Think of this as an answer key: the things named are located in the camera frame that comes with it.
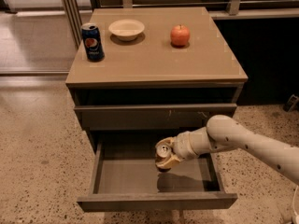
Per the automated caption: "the blue Pepsi can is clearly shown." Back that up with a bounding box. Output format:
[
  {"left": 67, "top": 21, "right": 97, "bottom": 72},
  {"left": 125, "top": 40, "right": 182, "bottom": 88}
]
[{"left": 81, "top": 23, "right": 105, "bottom": 62}]

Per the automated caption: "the dark floor device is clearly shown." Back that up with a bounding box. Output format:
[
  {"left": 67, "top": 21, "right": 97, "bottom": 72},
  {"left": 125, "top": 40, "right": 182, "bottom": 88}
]
[{"left": 283, "top": 94, "right": 299, "bottom": 112}]

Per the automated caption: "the red apple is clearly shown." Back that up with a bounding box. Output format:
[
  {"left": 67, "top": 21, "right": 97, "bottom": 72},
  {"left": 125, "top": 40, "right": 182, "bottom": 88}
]
[{"left": 170, "top": 24, "right": 191, "bottom": 47}]

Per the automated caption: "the grey drawer cabinet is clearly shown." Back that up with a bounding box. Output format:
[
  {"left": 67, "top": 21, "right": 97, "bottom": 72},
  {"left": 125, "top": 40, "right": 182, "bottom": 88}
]
[{"left": 66, "top": 7, "right": 248, "bottom": 147}]

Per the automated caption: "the white bowl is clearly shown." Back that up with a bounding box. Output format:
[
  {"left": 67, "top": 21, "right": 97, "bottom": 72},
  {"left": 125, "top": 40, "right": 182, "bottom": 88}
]
[{"left": 108, "top": 19, "right": 145, "bottom": 41}]

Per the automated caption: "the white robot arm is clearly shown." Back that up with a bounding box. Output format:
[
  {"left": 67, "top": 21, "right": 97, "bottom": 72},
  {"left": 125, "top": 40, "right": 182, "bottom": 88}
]
[{"left": 155, "top": 115, "right": 299, "bottom": 184}]

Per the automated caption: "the open grey middle drawer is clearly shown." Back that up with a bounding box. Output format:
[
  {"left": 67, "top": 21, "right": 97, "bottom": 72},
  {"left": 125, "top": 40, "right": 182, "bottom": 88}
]
[{"left": 78, "top": 138, "right": 237, "bottom": 212}]

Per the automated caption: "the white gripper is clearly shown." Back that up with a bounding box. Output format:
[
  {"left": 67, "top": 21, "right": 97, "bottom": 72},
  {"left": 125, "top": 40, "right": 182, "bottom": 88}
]
[{"left": 155, "top": 132, "right": 201, "bottom": 170}]

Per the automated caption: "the orange soda can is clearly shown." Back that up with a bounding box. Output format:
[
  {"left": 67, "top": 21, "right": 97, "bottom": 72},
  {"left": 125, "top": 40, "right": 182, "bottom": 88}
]
[{"left": 155, "top": 145, "right": 171, "bottom": 173}]

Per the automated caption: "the closed grey top drawer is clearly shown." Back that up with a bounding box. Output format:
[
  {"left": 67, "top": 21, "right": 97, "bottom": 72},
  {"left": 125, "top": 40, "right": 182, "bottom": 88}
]
[{"left": 74, "top": 104, "right": 236, "bottom": 131}]

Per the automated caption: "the metal railing frame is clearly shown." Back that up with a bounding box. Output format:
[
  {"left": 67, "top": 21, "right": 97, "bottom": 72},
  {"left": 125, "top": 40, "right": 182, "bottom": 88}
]
[{"left": 62, "top": 0, "right": 299, "bottom": 41}]

